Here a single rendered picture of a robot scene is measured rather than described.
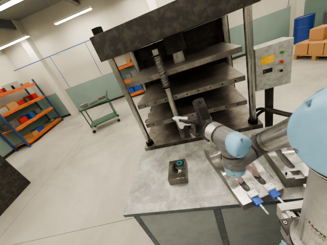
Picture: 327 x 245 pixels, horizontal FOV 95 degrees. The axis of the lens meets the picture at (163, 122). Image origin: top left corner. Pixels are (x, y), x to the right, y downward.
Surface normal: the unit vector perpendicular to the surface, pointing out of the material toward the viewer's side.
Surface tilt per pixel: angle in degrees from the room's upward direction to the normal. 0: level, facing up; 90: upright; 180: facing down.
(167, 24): 90
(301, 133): 82
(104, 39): 90
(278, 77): 90
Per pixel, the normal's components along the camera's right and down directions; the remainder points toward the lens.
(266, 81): -0.09, 0.51
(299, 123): -0.90, 0.34
